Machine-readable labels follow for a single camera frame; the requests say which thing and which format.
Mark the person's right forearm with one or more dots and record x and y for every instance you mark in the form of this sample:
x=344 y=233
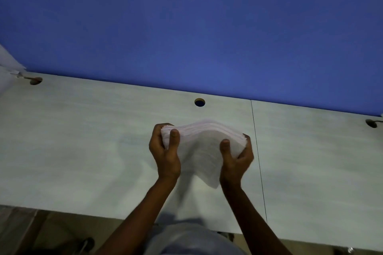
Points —
x=254 y=222

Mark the person's light blue shirt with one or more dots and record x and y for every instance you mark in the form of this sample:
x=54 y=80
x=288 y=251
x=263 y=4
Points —
x=191 y=239

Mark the person's left thumb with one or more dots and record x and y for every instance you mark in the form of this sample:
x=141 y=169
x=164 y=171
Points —
x=174 y=140

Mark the stack of white paper sheets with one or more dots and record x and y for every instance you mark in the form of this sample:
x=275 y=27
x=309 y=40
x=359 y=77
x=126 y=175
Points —
x=206 y=150

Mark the white paper sheet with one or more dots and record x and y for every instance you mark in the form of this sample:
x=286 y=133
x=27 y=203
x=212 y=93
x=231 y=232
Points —
x=7 y=69

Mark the person's right hand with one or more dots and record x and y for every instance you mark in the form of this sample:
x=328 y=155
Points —
x=236 y=168

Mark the person's right thumb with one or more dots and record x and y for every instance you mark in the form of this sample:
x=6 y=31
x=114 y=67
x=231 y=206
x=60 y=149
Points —
x=226 y=150

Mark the person's left forearm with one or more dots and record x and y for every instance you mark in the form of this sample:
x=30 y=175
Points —
x=140 y=216

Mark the person's left hand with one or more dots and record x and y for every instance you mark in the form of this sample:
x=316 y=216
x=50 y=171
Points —
x=166 y=162

